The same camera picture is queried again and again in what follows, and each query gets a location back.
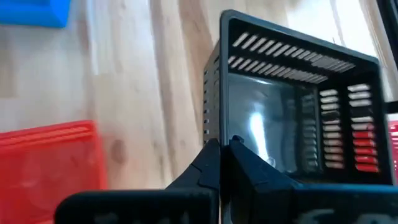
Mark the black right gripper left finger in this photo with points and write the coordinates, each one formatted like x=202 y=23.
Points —
x=205 y=177

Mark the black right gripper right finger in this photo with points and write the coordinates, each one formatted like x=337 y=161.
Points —
x=252 y=193

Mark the black plastic slotted basket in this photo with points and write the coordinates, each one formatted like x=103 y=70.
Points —
x=264 y=124

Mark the red plastic slotted basket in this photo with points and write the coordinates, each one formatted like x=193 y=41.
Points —
x=394 y=133
x=46 y=161

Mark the blue plastic slotted basket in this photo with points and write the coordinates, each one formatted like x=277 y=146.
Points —
x=31 y=12

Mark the wooden shelf with black frame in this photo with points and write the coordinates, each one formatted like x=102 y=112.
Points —
x=392 y=18

